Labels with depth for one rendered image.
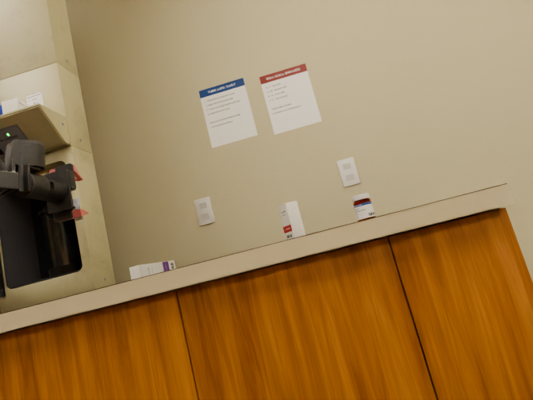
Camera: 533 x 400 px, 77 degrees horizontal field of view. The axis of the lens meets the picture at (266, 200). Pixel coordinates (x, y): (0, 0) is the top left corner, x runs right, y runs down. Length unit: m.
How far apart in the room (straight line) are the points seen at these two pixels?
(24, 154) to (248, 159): 0.85
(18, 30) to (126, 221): 0.79
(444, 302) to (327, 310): 0.22
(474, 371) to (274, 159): 1.01
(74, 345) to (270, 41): 1.36
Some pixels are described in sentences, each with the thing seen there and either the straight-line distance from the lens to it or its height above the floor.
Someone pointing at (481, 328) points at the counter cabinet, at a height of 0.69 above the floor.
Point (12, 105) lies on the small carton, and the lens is 1.32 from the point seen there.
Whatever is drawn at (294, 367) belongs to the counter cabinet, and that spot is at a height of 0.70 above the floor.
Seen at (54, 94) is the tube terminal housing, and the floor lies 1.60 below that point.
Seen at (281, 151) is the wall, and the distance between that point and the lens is 1.45.
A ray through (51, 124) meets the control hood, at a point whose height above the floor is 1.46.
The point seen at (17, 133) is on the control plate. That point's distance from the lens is 1.29.
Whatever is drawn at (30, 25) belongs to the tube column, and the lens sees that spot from 1.54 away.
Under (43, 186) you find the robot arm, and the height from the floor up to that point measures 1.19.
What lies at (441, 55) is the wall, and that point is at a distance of 1.69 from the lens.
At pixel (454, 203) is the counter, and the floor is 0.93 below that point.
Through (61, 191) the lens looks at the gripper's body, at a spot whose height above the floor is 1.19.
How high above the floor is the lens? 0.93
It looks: 9 degrees up
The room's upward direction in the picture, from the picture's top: 14 degrees counter-clockwise
